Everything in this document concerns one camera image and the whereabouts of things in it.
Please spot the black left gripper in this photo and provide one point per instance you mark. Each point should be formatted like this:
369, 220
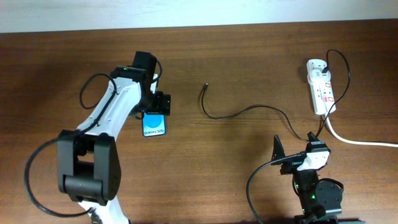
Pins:
160, 106

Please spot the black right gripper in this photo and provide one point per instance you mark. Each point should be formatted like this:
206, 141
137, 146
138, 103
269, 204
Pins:
290, 166

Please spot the blue Galaxy smartphone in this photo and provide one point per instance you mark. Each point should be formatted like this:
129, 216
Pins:
153, 125

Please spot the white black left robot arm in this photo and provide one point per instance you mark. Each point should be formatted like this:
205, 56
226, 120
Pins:
89, 171

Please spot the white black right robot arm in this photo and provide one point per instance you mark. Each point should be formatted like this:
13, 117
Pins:
320, 199

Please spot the white USB charger adapter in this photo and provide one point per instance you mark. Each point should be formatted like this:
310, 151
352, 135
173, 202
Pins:
317, 71

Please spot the white power strip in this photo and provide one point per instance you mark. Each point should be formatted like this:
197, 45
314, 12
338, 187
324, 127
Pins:
322, 97

